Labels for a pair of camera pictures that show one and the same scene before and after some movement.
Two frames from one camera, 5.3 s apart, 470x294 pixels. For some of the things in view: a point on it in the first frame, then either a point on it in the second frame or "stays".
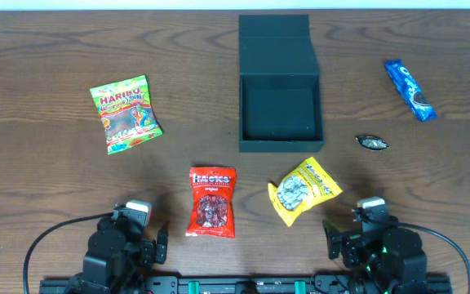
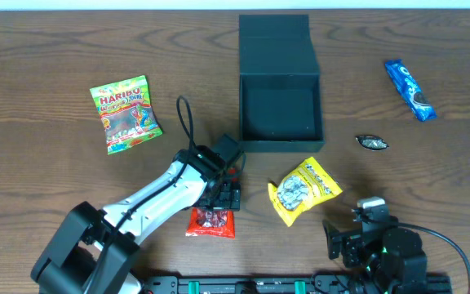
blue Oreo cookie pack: x=410 y=91 stays
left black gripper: x=149 y=251 to x=227 y=196
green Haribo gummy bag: x=127 y=113 stays
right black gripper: x=342 y=243 stays
